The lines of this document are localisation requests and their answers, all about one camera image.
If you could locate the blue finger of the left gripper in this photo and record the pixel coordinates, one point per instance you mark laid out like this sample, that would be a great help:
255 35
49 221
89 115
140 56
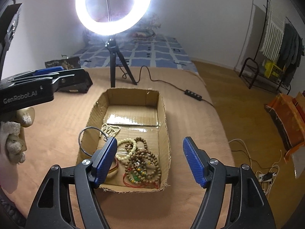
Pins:
67 78
48 70

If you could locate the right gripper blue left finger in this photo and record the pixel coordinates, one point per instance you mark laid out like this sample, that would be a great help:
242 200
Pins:
102 161

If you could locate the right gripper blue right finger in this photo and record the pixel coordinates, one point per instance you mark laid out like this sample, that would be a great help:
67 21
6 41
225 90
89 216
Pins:
198 162

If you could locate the dark blue bangle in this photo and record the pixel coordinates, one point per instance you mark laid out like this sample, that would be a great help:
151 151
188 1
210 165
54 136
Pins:
88 140

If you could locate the red string jade pendant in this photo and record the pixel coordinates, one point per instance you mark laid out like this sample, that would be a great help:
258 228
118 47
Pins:
140 179

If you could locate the left gloved hand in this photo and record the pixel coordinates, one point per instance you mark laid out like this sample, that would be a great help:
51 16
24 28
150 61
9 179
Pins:
13 144

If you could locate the black snack bag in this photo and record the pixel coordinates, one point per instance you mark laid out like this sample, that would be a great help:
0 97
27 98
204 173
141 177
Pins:
72 63

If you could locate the open cardboard box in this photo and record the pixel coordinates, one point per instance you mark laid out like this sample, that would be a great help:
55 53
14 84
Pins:
143 140

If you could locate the folded floral quilt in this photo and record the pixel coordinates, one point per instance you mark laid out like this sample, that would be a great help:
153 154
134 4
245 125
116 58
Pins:
146 27

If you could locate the orange plastic box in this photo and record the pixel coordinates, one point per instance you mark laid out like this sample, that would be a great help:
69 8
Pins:
288 113

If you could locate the yellow box on rack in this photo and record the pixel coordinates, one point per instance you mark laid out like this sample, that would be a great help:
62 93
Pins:
272 71

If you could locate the black clothes rack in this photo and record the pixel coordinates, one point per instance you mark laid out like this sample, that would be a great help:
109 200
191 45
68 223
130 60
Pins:
279 42

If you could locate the ring light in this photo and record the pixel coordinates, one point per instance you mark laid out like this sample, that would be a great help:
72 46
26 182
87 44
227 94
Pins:
110 17

